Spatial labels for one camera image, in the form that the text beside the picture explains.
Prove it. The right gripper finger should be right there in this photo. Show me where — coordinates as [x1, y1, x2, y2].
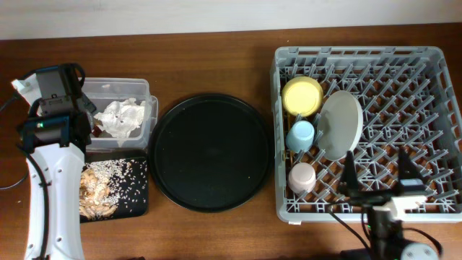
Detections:
[341, 151, 359, 191]
[398, 147, 421, 181]

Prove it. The white tissue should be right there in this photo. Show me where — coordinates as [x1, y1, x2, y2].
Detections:
[94, 97, 146, 139]

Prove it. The pink plastic cup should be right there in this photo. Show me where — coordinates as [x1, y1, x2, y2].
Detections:
[288, 162, 316, 194]

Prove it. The grey round plate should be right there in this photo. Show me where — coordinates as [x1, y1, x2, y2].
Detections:
[317, 90, 364, 161]

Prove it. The light blue plastic cup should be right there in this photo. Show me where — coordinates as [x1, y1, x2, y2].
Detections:
[285, 121, 315, 153]

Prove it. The food scraps and rice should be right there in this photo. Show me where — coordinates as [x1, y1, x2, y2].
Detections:
[79, 158, 147, 220]

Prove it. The wooden chopstick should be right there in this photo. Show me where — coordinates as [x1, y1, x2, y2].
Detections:
[287, 114, 295, 168]

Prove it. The yellow bowl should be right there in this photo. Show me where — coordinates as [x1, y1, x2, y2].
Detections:
[282, 76, 323, 117]

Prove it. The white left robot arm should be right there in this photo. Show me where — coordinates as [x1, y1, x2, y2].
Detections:
[18, 97, 92, 259]

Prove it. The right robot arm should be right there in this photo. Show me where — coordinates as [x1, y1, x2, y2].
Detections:
[327, 148, 443, 259]

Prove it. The clear plastic waste bin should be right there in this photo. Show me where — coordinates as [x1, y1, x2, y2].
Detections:
[82, 77, 158, 151]

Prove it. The grey dishwasher rack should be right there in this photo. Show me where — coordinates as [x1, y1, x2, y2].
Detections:
[270, 46, 461, 225]

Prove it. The black rectangular tray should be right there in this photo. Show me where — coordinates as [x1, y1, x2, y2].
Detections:
[79, 149, 151, 223]

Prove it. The round black tray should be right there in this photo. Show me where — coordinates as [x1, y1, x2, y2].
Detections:
[147, 93, 274, 213]

